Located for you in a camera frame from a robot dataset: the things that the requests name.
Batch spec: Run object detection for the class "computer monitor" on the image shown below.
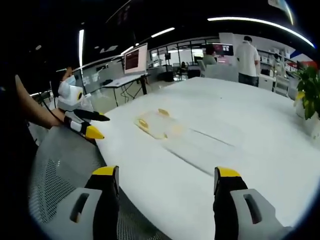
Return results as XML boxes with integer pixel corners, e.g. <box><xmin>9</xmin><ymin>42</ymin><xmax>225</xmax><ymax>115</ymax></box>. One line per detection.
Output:
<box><xmin>123</xmin><ymin>42</ymin><xmax>149</xmax><ymax>77</ymax></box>

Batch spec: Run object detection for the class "grey mesh office chair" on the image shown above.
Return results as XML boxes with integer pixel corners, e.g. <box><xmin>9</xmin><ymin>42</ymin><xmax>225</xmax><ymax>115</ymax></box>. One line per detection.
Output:
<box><xmin>29</xmin><ymin>124</ymin><xmax>163</xmax><ymax>240</ymax></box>

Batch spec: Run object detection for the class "long ceiling light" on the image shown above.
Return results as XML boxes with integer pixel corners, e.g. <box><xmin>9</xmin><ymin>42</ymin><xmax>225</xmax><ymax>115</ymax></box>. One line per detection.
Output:
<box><xmin>150</xmin><ymin>27</ymin><xmax>176</xmax><ymax>39</ymax></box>
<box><xmin>78</xmin><ymin>29</ymin><xmax>85</xmax><ymax>69</ymax></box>
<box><xmin>206</xmin><ymin>16</ymin><xmax>315</xmax><ymax>49</ymax></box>

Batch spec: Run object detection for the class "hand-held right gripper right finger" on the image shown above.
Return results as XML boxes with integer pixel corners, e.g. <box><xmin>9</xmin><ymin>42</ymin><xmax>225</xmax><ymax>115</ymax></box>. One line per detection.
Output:
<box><xmin>213</xmin><ymin>166</ymin><xmax>293</xmax><ymax>240</ymax></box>

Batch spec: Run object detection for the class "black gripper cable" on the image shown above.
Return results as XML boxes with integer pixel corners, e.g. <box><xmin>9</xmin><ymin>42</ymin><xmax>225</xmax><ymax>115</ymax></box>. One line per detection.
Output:
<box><xmin>40</xmin><ymin>98</ymin><xmax>65</xmax><ymax>124</ymax></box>

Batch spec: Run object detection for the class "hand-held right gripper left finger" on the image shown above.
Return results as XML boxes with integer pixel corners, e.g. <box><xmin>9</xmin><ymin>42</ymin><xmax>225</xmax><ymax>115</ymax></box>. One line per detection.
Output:
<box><xmin>51</xmin><ymin>164</ymin><xmax>120</xmax><ymax>240</ymax></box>

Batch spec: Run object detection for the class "pink wall screen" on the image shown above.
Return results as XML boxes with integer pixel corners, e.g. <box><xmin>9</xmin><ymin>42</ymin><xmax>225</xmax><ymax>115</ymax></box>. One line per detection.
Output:
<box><xmin>212</xmin><ymin>43</ymin><xmax>235</xmax><ymax>65</ymax></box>

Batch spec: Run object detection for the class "green potted plant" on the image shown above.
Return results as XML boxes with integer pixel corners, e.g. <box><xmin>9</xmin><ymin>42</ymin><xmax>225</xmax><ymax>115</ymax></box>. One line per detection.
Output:
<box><xmin>290</xmin><ymin>61</ymin><xmax>320</xmax><ymax>121</ymax></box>

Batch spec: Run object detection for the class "white office desk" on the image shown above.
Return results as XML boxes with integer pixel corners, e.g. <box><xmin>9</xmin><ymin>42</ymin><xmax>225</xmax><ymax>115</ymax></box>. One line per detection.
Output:
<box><xmin>101</xmin><ymin>72</ymin><xmax>152</xmax><ymax>107</ymax></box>

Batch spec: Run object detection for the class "white plant pot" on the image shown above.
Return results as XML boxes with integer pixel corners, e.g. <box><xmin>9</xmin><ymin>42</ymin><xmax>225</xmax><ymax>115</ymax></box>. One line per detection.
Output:
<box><xmin>294</xmin><ymin>98</ymin><xmax>320</xmax><ymax>141</ymax></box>

